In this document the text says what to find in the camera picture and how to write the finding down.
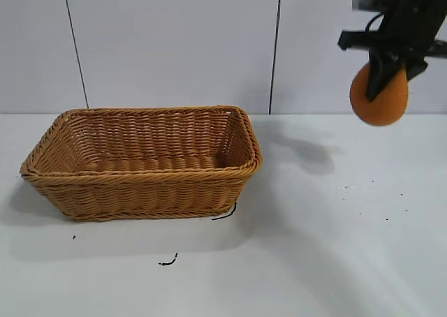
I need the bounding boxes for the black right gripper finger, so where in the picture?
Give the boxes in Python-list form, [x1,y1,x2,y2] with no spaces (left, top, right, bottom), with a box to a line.
[404,59,429,83]
[365,50,403,101]

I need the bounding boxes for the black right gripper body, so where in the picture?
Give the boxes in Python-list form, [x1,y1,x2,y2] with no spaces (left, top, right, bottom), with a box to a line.
[337,0,447,65]

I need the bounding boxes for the orange fruit with knobby stem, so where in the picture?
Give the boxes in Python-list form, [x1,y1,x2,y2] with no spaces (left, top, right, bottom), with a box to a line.
[349,62,409,126]

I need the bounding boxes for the brown woven wicker basket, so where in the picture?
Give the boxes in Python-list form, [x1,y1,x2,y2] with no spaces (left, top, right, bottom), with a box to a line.
[20,104,264,222]

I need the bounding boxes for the black camera cable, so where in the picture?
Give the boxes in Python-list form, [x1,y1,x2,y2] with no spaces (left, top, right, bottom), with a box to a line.
[364,12,386,36]

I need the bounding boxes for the short black wire piece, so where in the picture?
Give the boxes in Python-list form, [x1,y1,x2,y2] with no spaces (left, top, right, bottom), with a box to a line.
[211,202,237,222]
[158,253,179,267]

